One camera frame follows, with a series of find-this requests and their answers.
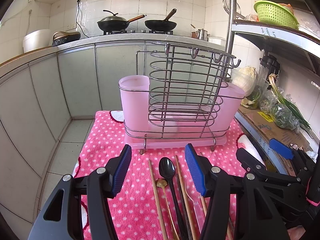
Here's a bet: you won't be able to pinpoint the brown wooden chopstick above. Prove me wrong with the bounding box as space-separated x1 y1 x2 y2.
199 154 233 239
175 155 196 240

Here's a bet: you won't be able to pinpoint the light wooden chopstick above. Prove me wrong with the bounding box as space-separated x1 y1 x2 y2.
148 159 168 240

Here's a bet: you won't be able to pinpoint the black plastic spoon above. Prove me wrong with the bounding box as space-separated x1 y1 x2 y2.
159 157 188 239

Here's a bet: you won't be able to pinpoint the gold metal spoon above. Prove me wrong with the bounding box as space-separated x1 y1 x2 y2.
156 178 180 240

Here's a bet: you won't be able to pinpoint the dark chopstick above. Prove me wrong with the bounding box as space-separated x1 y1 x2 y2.
177 178 193 240

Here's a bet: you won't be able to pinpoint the kitchen counter cabinets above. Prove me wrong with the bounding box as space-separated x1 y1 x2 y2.
1 33 225 238

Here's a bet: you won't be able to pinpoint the bagged green vegetables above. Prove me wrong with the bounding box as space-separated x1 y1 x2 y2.
259 90 300 133

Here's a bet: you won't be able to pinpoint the green onions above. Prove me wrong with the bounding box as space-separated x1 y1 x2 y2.
268 74 311 132

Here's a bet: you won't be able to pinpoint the pink plastic right cup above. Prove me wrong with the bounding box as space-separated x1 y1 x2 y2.
213 82 245 135

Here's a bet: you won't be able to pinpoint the pink plastic cup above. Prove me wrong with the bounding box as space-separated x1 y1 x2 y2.
119 75 150 137
213 82 245 135

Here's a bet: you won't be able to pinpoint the pink polka dot towel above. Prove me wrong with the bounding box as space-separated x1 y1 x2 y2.
73 111 245 239

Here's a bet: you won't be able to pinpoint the napa cabbage in bag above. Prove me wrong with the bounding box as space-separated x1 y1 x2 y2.
231 66 258 97

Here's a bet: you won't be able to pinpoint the pink drip tray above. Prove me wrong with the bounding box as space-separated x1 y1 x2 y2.
125 120 229 150

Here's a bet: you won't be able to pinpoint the black blender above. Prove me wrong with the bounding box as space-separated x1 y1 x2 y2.
258 54 280 86

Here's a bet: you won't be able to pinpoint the steel kettle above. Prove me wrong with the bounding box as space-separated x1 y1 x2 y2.
195 29 209 41

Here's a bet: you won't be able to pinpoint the pink plastic left cup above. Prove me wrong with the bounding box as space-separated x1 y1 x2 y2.
119 75 150 137

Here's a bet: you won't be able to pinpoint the metal shelf rack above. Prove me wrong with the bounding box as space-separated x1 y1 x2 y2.
223 0 320 176

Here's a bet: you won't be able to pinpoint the green plastic colander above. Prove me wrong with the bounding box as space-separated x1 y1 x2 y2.
253 0 299 29

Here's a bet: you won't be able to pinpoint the gas stove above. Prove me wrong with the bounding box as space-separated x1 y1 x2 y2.
103 29 174 35

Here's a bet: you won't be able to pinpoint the black frying pan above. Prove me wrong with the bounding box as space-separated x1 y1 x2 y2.
144 8 177 32

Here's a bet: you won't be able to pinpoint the white rice cooker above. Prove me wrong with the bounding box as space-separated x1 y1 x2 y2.
22 29 52 53

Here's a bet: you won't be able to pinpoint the black induction cooker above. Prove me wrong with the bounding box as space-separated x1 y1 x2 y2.
52 31 81 47

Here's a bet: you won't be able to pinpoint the black wok with lid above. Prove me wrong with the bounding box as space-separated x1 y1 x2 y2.
97 10 146 34

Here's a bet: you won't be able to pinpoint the metal wire utensil rack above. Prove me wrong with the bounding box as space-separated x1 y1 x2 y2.
118 41 246 155

